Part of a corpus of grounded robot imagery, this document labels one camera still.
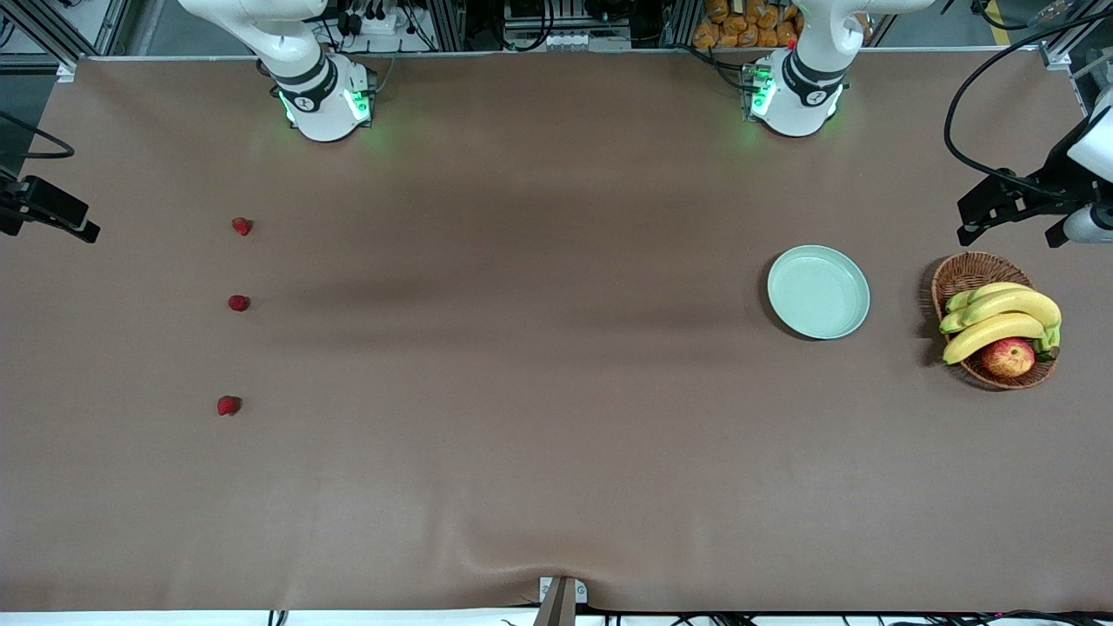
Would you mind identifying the pale green round plate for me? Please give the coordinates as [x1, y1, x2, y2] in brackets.
[766, 244, 871, 341]

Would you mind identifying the brown wicker basket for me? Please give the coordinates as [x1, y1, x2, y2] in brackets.
[930, 251, 1060, 391]

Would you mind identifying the yellow banana bunch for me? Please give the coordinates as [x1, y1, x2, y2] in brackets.
[938, 282, 1063, 366]

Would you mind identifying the red yellow apple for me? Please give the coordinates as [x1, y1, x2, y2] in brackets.
[980, 337, 1037, 380]

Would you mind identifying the orange bread rolls pile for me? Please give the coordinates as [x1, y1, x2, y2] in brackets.
[693, 0, 803, 50]

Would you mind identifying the white power strip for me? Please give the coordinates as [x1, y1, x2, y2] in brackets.
[343, 7, 398, 36]

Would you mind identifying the white terminal strip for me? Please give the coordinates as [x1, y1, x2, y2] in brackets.
[543, 33, 633, 50]

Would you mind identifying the smooth table cover mat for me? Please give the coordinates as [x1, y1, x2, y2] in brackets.
[0, 50, 1113, 615]

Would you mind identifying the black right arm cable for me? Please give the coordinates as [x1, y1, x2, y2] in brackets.
[0, 111, 76, 160]

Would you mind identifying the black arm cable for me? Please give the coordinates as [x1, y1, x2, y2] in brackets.
[0, 111, 76, 160]
[944, 7, 1113, 203]

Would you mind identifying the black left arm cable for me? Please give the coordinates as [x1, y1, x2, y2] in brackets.
[944, 7, 1113, 203]

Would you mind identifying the aluminium frame rail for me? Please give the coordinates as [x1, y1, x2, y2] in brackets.
[0, 0, 131, 72]
[1039, 39, 1113, 118]

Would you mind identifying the aluminium frame post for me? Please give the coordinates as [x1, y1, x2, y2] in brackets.
[430, 0, 470, 51]
[663, 0, 703, 49]

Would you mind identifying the grey metal mount bracket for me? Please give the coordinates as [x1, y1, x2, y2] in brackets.
[533, 576, 589, 626]

